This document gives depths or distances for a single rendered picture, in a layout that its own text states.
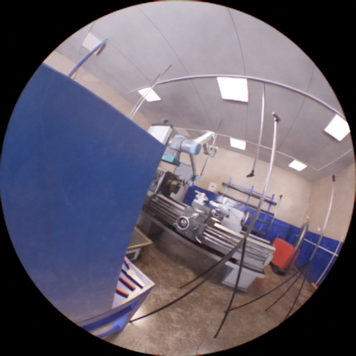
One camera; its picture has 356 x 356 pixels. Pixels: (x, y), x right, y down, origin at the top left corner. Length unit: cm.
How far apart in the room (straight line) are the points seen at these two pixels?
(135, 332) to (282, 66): 347
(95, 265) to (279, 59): 245
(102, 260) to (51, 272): 7
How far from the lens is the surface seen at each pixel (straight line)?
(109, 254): 15
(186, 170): 564
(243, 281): 218
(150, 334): 129
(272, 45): 226
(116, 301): 39
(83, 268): 15
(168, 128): 133
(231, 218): 192
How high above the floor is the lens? 122
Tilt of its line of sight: 1 degrees up
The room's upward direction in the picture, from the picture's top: 23 degrees clockwise
